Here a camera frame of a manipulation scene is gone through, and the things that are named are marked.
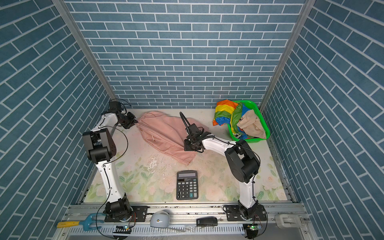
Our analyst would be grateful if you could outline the circuit board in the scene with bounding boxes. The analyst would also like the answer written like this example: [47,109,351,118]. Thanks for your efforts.
[113,226,132,240]
[243,224,261,240]

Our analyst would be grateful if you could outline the right circuit board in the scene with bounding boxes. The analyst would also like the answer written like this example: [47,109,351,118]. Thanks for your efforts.
[243,224,261,240]

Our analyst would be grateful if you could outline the grey tape measure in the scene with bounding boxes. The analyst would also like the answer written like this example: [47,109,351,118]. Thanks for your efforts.
[150,211,170,229]

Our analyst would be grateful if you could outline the rainbow striped shorts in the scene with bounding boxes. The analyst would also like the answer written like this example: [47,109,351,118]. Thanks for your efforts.
[213,100,239,126]

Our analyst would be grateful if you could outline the blue yellow hand fork tool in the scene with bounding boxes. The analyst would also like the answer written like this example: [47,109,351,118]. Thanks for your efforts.
[57,213,104,232]

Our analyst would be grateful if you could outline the aluminium front rail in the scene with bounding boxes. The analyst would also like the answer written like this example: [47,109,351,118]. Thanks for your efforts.
[53,202,317,240]

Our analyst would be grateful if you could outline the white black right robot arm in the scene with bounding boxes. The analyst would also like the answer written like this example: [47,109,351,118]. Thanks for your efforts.
[184,122,261,219]

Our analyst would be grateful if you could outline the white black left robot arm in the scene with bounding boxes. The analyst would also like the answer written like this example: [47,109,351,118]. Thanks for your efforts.
[83,99,138,222]

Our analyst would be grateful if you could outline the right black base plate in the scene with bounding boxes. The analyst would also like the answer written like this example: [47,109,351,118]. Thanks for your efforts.
[223,204,268,222]

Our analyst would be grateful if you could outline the aluminium corner post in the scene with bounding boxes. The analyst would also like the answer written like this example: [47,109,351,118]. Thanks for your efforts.
[52,0,117,99]

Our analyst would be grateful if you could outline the left circuit board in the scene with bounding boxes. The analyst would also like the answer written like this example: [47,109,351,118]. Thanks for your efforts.
[113,226,132,240]

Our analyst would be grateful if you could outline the grey plastic handle bracket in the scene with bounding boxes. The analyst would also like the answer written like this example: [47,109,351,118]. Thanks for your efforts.
[275,214,304,229]

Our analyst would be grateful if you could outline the pink shorts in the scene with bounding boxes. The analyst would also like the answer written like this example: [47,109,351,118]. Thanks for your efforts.
[136,111,197,166]

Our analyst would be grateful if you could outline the black desk calculator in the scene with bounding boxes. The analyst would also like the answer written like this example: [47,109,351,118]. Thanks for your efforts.
[176,170,199,201]

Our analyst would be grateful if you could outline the black key fob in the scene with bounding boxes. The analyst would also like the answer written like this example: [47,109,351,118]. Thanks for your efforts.
[196,217,218,227]

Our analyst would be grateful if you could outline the beige shorts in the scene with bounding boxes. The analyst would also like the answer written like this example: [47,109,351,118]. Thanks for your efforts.
[237,110,267,139]

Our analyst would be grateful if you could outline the green plastic basket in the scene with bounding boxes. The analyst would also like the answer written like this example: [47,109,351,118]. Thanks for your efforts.
[228,100,270,143]

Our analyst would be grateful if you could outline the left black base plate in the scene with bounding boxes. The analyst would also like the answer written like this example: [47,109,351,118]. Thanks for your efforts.
[103,206,149,223]

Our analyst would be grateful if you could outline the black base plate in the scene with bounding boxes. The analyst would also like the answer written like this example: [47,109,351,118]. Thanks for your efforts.
[223,204,268,222]
[103,206,149,223]

